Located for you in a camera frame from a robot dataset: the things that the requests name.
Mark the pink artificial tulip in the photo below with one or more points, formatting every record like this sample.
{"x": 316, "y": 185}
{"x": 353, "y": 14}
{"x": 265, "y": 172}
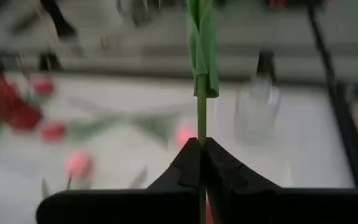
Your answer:
{"x": 204, "y": 46}
{"x": 183, "y": 135}
{"x": 79, "y": 165}

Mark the clear glass vase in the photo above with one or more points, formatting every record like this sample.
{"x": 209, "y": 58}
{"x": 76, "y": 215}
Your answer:
{"x": 256, "y": 112}

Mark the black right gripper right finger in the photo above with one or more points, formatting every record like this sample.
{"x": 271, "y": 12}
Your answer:
{"x": 291, "y": 205}

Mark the red artificial flower bunch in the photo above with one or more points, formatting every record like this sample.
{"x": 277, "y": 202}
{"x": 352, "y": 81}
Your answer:
{"x": 8, "y": 102}

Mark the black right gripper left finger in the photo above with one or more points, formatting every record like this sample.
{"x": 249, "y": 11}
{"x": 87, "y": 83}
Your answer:
{"x": 120, "y": 205}

